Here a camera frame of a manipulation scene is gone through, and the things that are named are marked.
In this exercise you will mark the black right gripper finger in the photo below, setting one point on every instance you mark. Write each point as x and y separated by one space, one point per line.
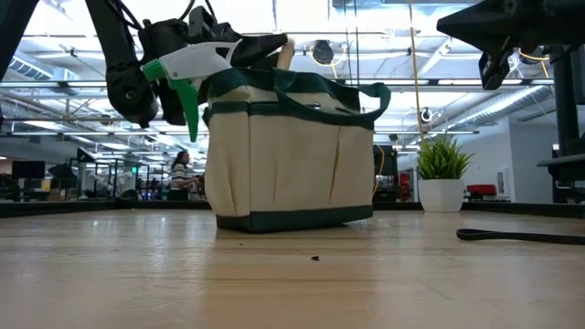
484 23

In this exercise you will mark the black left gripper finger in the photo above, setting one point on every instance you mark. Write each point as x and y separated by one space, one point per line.
265 61
260 45

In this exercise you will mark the green spray bottle white nozzle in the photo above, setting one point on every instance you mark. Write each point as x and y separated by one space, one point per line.
196 61

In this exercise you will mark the cream and green canvas bag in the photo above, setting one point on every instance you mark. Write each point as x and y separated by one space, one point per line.
283 169

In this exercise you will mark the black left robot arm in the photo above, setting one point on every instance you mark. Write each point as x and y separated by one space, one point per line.
119 55

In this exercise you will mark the computer monitor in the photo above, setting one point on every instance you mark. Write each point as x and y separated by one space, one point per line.
564 100

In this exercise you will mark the person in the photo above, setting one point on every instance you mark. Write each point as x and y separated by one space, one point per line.
180 176

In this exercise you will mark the black desk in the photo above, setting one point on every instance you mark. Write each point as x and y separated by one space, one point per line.
566 171

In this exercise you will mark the black cabinet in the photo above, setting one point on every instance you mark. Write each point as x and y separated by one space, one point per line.
388 173

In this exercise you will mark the red cabinet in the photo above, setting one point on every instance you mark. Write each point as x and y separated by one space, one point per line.
481 189

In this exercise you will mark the artificial plant white pot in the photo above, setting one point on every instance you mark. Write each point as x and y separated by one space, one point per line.
441 194

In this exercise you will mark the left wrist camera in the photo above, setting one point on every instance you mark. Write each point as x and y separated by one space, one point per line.
201 20

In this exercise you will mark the black aluminium table frame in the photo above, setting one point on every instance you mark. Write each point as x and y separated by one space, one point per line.
45 208

